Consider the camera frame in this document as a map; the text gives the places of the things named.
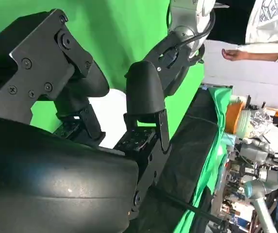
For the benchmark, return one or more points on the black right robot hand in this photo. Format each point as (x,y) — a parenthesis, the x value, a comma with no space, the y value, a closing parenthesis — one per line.
(56,182)

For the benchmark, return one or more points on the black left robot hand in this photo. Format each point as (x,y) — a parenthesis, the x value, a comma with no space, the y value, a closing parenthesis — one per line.
(175,72)

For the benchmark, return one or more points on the person's hand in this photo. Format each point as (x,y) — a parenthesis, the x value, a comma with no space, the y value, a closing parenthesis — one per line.
(231,54)

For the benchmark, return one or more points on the green table cloth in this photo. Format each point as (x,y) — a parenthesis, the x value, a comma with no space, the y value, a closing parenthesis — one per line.
(129,31)

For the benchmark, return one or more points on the black backdrop cloth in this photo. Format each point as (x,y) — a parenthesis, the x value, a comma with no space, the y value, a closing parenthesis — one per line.
(197,136)

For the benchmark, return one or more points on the orange container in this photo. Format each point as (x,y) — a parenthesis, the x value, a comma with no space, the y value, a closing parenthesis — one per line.
(233,116)

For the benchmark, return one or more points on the lilac plate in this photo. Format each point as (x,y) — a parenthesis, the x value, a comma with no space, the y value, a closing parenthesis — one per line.
(114,116)

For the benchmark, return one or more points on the light green sheet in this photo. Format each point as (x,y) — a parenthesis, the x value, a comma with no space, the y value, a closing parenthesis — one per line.
(220,155)

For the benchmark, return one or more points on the crumpled silver foil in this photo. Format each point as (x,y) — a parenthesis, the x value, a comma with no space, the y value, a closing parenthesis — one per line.
(261,121)

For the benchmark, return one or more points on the person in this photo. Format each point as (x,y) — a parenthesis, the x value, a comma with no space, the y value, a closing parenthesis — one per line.
(272,21)

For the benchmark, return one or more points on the grey machine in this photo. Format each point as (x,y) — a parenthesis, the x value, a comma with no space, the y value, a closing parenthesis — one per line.
(255,150)

